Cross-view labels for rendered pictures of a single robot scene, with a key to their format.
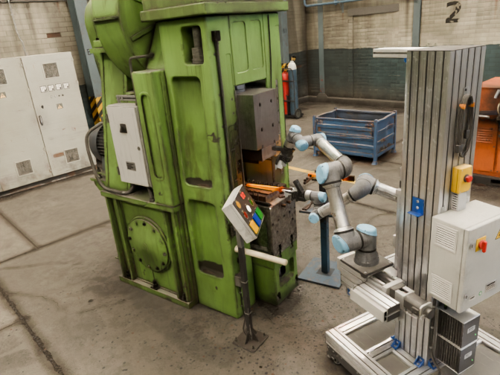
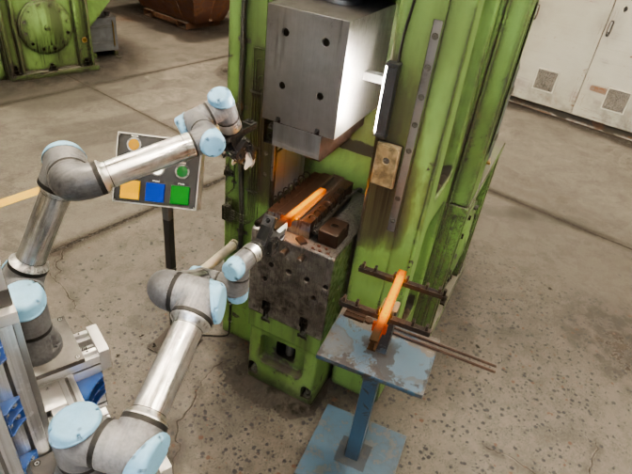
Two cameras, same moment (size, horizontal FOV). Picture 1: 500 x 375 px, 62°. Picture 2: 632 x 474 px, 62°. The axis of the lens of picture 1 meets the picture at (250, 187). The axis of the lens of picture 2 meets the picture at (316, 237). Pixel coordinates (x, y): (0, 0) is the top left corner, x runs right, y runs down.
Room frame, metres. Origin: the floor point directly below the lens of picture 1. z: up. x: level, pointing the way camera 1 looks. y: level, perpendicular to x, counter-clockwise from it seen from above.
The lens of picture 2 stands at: (2.73, -1.93, 2.14)
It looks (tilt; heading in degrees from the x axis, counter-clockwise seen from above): 35 degrees down; 76
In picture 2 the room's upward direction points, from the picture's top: 8 degrees clockwise
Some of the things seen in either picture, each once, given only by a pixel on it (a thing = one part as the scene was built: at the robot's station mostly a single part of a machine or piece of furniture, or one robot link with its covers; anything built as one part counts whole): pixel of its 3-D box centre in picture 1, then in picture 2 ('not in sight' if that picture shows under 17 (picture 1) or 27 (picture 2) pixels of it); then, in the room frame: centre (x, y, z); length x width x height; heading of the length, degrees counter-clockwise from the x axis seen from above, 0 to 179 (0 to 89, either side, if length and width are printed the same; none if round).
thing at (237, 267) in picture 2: (318, 196); (239, 265); (2.83, -0.49, 1.00); 0.11 x 0.08 x 0.09; 53
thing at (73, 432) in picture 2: not in sight; (80, 434); (2.43, -1.11, 0.98); 0.13 x 0.12 x 0.14; 157
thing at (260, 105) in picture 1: (247, 116); (339, 63); (3.21, -0.03, 1.56); 0.42 x 0.39 x 0.40; 53
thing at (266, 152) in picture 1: (246, 149); (321, 123); (3.17, 0.00, 1.32); 0.42 x 0.20 x 0.10; 53
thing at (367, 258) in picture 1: (366, 253); (33, 337); (2.20, -0.66, 0.87); 0.15 x 0.15 x 0.10
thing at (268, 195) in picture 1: (251, 191); (311, 200); (3.17, 0.00, 0.96); 0.42 x 0.20 x 0.09; 53
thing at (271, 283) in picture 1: (260, 264); (308, 324); (3.22, -0.03, 0.23); 0.55 x 0.37 x 0.47; 53
